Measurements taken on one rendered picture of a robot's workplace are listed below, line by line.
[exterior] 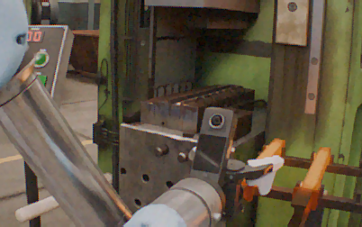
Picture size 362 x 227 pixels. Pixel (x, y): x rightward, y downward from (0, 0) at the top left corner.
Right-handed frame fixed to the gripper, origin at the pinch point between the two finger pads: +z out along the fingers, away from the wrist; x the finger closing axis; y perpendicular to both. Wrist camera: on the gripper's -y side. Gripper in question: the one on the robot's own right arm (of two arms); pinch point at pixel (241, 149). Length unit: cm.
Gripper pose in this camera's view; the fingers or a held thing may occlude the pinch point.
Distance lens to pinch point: 76.9
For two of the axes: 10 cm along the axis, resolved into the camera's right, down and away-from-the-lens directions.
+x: 9.1, 1.3, -4.0
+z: 4.2, -1.8, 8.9
